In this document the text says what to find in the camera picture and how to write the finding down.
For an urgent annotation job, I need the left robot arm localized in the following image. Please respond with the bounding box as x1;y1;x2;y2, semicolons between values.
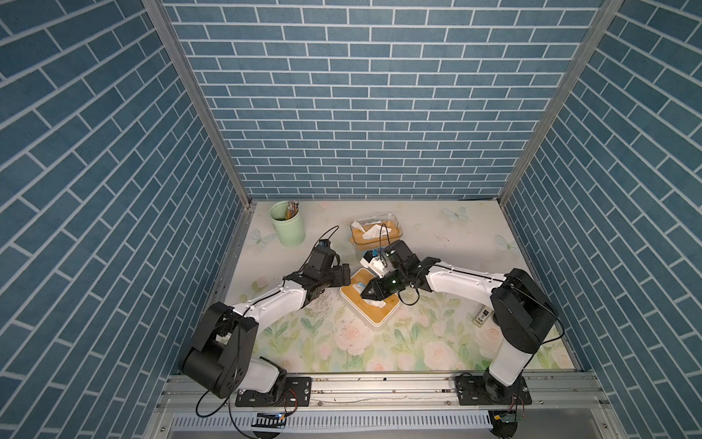
178;239;350;405

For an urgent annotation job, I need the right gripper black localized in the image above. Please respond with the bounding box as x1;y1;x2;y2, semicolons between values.
358;270;408;301

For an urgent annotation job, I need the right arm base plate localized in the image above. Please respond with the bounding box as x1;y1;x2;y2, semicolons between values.
454;371;532;406

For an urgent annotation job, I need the white plastic box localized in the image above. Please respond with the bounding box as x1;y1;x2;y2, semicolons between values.
341;294;400;331

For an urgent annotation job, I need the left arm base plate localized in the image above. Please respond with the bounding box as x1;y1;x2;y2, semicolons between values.
235;376;313;408

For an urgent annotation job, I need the white box with bamboo lid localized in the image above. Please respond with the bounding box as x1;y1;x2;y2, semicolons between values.
340;268;400;330

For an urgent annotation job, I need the green pencil cup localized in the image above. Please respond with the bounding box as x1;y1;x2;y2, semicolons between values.
269;201;306;247

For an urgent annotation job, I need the blue tissue pack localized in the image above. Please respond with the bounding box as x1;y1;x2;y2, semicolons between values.
353;280;386;308
352;218;400;245

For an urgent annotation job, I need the bundle of coloured pencils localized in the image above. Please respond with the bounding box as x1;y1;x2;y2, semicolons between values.
284;200;299;221

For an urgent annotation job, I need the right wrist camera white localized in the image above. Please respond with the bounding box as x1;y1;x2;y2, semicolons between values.
360;249;392;277

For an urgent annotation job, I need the aluminium mounting rail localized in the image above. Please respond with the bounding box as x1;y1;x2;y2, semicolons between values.
158;370;610;413

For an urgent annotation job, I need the clear plastic tissue box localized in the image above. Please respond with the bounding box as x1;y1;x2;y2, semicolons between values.
349;213;403;252

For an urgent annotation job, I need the small grey remote device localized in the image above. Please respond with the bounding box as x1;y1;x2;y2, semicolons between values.
473;305;493;327

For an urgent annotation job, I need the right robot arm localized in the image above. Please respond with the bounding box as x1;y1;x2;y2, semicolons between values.
360;241;559;405

